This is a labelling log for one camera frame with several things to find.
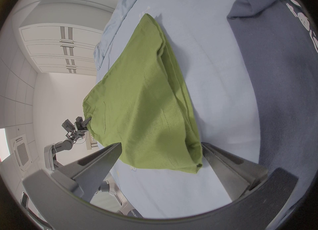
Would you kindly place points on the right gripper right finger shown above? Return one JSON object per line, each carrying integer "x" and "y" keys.
{"x": 231, "y": 172}

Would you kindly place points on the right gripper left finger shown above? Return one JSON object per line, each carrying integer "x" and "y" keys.
{"x": 99, "y": 167}

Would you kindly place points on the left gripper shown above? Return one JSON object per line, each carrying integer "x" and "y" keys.
{"x": 83, "y": 126}

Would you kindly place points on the green shorts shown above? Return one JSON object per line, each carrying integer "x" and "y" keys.
{"x": 149, "y": 100}

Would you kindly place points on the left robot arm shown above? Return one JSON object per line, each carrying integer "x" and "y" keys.
{"x": 49, "y": 154}

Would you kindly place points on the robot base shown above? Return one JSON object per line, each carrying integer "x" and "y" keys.
{"x": 131, "y": 209}

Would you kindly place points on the bed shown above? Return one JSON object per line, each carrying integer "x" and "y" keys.
{"x": 218, "y": 87}

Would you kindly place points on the grey dressing table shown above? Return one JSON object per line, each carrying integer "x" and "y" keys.
{"x": 91, "y": 142}

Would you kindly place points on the ceiling air conditioner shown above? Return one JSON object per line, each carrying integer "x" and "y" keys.
{"x": 22, "y": 153}

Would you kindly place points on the ceiling light panel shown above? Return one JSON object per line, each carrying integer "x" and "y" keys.
{"x": 2, "y": 144}

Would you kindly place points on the white wardrobe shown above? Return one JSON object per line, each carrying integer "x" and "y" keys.
{"x": 49, "y": 47}

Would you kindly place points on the pale blue quilt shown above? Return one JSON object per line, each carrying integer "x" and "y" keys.
{"x": 111, "y": 33}

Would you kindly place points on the dark blue printed T-shirt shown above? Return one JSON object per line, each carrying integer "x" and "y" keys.
{"x": 285, "y": 87}

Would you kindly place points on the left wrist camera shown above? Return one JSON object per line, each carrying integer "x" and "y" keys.
{"x": 79, "y": 119}

